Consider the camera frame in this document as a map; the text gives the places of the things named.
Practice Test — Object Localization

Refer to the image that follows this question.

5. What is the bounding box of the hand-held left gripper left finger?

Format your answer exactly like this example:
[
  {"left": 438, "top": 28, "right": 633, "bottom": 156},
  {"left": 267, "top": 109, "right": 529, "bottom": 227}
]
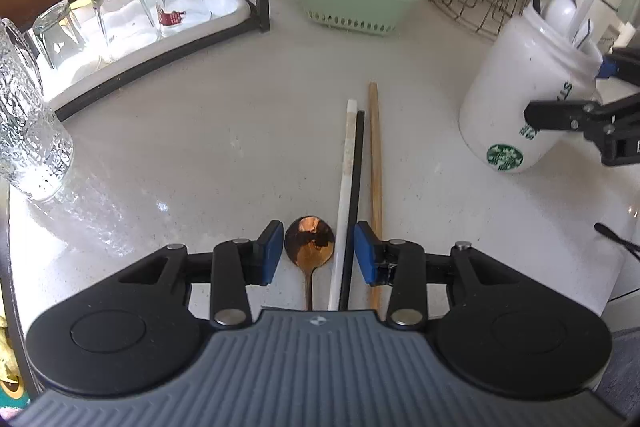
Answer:
[{"left": 120, "top": 219, "right": 286, "bottom": 327}]

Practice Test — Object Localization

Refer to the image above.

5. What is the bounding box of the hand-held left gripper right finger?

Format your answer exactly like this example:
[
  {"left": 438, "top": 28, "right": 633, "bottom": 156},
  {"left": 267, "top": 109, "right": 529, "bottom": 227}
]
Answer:
[{"left": 352, "top": 219, "right": 518, "bottom": 327}]

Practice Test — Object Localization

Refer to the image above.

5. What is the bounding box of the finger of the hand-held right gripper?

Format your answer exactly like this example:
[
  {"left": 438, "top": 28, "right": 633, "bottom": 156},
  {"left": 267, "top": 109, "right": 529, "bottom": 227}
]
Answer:
[
  {"left": 524, "top": 94, "right": 640, "bottom": 168},
  {"left": 595, "top": 47, "right": 640, "bottom": 85}
]

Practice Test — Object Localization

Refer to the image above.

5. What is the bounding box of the copper spoon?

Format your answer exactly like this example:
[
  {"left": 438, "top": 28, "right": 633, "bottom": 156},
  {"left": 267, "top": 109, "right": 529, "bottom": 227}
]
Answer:
[{"left": 284, "top": 216, "right": 337, "bottom": 310}]

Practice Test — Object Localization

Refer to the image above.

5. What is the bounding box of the white ceramic mug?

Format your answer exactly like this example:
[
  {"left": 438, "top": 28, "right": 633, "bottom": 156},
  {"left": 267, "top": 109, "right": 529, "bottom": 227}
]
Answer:
[{"left": 459, "top": 4, "right": 606, "bottom": 175}]

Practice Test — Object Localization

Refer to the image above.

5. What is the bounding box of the white chopstick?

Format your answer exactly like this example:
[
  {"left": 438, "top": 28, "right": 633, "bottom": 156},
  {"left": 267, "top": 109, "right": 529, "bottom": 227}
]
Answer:
[{"left": 327, "top": 99, "right": 360, "bottom": 310}]

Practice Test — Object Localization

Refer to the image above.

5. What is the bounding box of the black chopstick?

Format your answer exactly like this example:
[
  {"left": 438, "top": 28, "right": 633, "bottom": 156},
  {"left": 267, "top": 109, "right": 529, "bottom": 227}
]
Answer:
[{"left": 339, "top": 109, "right": 367, "bottom": 310}]

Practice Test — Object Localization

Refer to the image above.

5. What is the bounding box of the wooden chopstick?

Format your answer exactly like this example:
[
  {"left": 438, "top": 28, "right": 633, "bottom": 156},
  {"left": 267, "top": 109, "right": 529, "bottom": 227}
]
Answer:
[{"left": 367, "top": 82, "right": 385, "bottom": 320}]

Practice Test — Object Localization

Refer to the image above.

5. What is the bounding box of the white drying tray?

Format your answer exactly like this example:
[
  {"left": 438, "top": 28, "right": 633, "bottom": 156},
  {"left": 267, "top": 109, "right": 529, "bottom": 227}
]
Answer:
[{"left": 37, "top": 0, "right": 251, "bottom": 108}]

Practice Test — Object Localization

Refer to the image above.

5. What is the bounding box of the textured glass pitcher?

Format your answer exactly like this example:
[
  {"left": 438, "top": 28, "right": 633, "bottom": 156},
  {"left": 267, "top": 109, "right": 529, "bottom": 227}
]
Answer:
[{"left": 0, "top": 18, "right": 75, "bottom": 202}]

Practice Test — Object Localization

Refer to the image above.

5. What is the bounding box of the clear drinking glass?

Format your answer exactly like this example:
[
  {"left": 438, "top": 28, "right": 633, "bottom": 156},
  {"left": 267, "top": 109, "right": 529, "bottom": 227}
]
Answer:
[
  {"left": 90, "top": 0, "right": 163, "bottom": 62},
  {"left": 32, "top": 0, "right": 86, "bottom": 70}
]

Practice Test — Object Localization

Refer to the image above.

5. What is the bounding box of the metal wire cup rack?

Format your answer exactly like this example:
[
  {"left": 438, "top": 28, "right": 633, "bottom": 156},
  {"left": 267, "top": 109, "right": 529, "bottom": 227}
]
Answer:
[{"left": 427, "top": 0, "right": 531, "bottom": 42}]

